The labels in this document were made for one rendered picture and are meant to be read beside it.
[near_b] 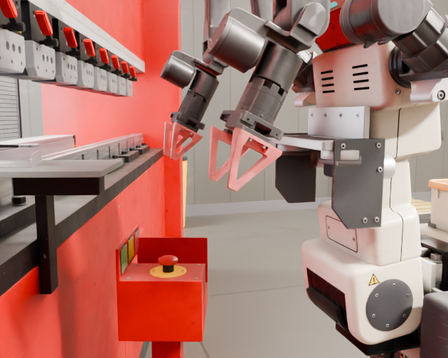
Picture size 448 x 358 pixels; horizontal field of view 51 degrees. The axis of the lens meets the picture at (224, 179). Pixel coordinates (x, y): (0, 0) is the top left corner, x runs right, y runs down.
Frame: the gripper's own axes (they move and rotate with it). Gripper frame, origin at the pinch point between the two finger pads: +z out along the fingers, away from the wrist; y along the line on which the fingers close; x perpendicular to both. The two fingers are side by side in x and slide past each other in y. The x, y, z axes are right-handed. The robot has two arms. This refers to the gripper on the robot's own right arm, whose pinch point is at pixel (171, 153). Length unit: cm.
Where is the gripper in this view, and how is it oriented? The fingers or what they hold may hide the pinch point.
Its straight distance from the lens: 107.4
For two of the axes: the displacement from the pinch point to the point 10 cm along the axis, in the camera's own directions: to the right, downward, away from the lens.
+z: -4.3, 9.0, 0.0
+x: 8.6, 4.1, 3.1
